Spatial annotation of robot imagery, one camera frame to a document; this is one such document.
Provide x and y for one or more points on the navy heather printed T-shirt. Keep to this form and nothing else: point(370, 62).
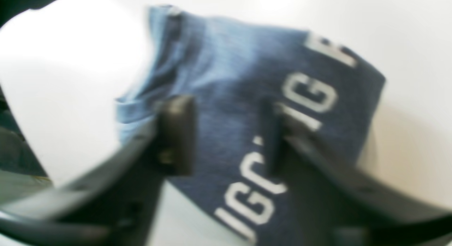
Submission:
point(229, 66)

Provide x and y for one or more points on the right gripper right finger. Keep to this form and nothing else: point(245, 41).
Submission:
point(336, 204)

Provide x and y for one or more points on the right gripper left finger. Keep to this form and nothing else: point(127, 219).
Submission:
point(115, 203)

